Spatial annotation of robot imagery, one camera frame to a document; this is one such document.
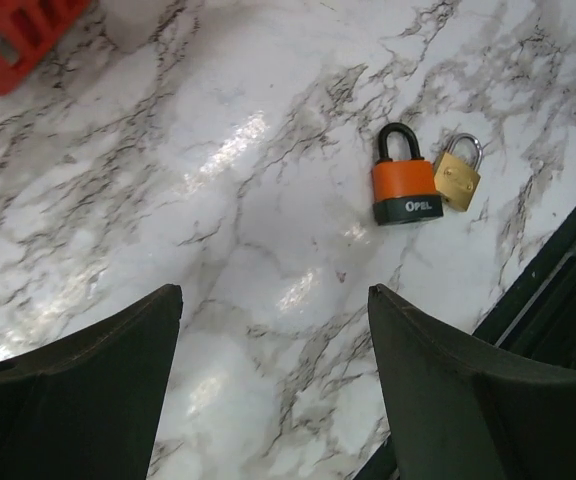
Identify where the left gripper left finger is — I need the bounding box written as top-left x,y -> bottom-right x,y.
0,284 -> 183,479

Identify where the orange black padlock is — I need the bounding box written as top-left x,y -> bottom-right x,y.
371,122 -> 444,226

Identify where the red plastic basket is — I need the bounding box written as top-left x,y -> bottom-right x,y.
0,0 -> 90,96

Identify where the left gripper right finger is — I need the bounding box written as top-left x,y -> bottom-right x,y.
368,284 -> 576,479

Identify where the small brass padlock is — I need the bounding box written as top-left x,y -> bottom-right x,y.
434,132 -> 484,212

